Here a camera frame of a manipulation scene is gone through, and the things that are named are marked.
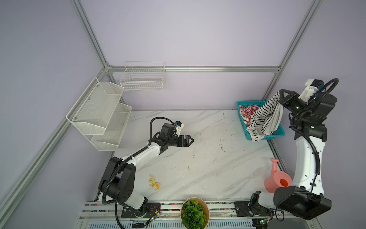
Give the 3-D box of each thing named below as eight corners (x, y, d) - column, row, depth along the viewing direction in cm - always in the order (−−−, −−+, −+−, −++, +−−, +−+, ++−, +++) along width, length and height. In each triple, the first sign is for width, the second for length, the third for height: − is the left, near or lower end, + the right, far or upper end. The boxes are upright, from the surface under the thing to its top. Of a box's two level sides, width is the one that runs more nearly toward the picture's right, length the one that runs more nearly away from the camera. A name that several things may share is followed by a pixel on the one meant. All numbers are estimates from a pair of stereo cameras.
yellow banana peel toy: (146, 180, 85) (145, 179, 83) (152, 175, 87) (151, 173, 85) (155, 192, 81) (154, 191, 79) (161, 186, 83) (161, 185, 81)
